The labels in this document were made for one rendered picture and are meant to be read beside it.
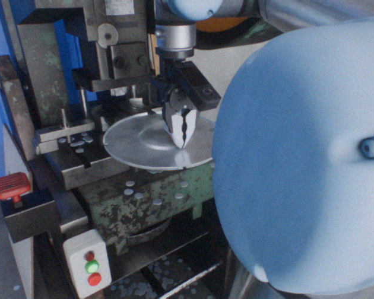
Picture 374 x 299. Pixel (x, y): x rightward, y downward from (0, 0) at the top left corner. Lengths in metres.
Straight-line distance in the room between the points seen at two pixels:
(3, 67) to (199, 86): 0.76
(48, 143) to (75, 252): 0.34
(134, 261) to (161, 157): 0.50
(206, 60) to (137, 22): 1.79
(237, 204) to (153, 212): 0.72
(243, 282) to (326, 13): 0.27
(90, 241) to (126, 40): 0.49
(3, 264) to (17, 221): 0.98
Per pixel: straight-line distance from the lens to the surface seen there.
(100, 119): 0.90
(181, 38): 0.58
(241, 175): 0.15
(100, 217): 0.79
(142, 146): 0.69
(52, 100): 1.07
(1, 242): 1.80
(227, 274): 1.21
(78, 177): 0.82
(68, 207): 0.78
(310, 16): 0.39
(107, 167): 0.84
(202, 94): 0.54
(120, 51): 0.80
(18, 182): 0.68
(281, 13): 0.44
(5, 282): 1.60
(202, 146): 0.69
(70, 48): 2.02
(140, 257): 1.07
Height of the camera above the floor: 1.10
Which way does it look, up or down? 28 degrees down
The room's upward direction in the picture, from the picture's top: straight up
